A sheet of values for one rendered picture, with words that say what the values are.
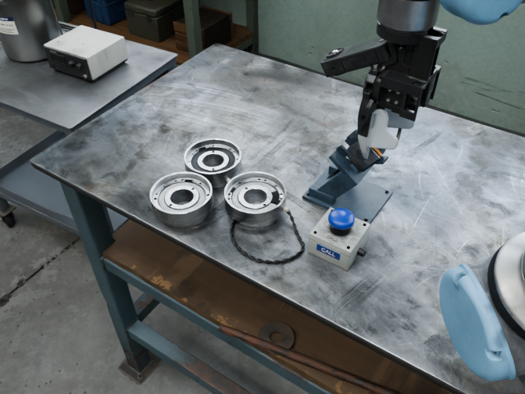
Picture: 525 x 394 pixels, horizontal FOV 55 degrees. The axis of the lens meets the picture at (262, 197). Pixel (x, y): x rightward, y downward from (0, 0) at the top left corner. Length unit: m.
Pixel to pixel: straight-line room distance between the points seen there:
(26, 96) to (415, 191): 1.07
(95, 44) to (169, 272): 0.74
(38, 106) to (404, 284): 1.07
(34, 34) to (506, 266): 1.44
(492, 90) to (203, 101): 1.54
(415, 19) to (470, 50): 1.70
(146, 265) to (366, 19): 1.70
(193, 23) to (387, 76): 1.72
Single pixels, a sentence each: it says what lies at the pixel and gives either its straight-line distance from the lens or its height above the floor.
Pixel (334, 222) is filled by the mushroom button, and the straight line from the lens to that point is 0.75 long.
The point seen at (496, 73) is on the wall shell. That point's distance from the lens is 2.38.
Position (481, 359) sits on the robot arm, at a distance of 0.54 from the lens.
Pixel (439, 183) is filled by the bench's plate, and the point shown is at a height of 0.80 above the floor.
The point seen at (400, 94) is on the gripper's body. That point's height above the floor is 1.04.
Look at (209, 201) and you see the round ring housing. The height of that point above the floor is 0.84.
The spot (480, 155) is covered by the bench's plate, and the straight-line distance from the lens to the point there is 1.06.
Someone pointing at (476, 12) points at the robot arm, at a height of 1.21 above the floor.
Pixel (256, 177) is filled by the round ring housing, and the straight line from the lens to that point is 0.88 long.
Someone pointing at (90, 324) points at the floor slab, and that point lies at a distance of 1.77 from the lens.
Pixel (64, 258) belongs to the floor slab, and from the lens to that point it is 1.98.
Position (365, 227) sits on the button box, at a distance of 0.79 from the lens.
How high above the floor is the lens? 1.41
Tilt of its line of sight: 43 degrees down
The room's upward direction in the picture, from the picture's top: 1 degrees counter-clockwise
